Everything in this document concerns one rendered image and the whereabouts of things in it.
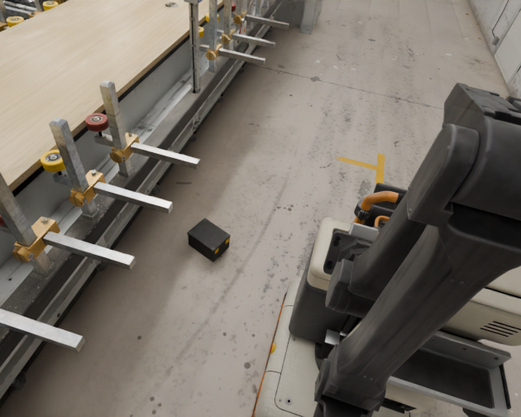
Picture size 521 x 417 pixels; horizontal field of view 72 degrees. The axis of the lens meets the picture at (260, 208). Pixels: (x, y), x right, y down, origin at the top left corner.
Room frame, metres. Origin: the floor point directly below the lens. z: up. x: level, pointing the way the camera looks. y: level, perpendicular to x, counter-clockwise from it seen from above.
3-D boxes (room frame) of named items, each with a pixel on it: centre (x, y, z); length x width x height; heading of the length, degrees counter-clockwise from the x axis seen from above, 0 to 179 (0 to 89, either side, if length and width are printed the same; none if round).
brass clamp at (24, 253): (0.59, 0.65, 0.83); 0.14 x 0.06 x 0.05; 171
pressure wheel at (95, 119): (1.12, 0.67, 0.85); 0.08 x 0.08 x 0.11
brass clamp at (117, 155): (1.08, 0.57, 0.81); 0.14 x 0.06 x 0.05; 171
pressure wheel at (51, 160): (0.87, 0.71, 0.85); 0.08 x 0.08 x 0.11
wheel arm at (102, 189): (0.84, 0.52, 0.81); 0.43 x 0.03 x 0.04; 81
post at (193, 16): (1.79, 0.45, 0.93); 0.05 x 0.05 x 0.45; 81
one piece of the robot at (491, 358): (0.32, -0.40, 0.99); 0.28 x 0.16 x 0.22; 80
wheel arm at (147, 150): (1.09, 0.48, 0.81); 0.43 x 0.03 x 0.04; 81
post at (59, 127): (0.81, 0.61, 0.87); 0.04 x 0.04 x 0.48; 81
